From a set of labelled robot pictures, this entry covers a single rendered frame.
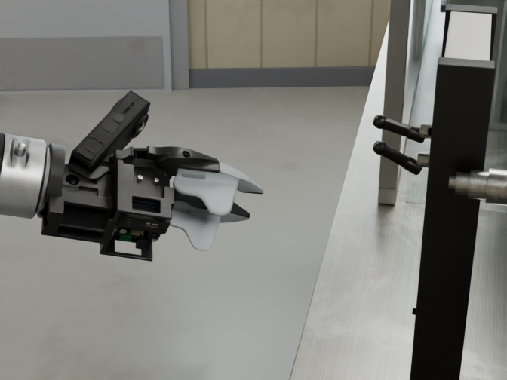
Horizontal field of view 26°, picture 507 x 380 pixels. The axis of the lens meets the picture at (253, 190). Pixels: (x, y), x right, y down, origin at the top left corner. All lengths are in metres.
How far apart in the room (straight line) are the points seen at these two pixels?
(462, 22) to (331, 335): 0.59
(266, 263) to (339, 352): 1.85
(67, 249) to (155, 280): 0.33
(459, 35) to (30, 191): 0.42
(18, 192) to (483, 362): 0.73
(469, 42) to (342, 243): 0.75
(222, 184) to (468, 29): 0.28
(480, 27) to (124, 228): 0.39
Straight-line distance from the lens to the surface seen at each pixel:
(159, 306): 3.16
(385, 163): 1.80
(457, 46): 1.02
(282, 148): 4.00
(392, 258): 1.70
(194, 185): 1.05
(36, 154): 1.02
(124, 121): 1.08
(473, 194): 0.99
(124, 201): 1.01
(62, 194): 1.02
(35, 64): 4.47
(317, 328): 1.54
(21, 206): 1.02
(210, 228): 1.10
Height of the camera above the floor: 1.81
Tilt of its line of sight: 29 degrees down
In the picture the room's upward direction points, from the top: straight up
